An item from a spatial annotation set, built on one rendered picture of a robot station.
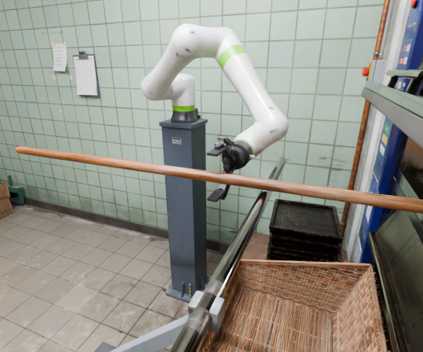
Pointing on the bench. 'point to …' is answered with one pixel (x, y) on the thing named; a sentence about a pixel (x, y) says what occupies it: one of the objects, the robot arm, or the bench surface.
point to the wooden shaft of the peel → (419, 206)
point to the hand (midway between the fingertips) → (213, 177)
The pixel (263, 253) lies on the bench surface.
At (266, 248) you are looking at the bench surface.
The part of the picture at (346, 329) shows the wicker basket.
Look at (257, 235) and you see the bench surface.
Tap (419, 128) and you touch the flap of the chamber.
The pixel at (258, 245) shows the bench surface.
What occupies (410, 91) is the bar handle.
